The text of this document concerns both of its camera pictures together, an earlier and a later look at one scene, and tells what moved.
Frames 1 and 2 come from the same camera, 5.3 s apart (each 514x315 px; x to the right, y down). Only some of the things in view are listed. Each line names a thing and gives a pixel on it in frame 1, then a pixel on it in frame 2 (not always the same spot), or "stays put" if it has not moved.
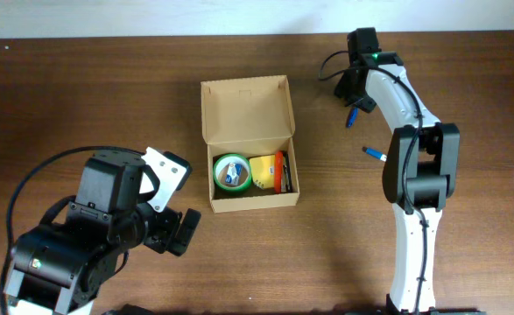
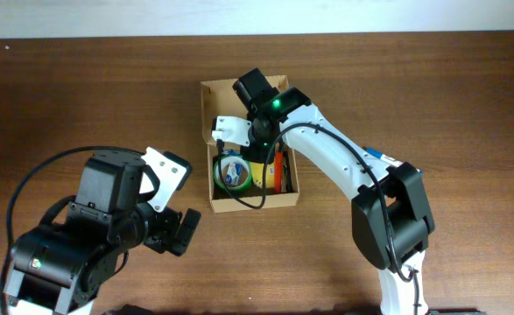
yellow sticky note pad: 263,171 stays put
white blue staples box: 233,173 stays put
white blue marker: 376,153 stays put
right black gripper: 354,94 to 259,150
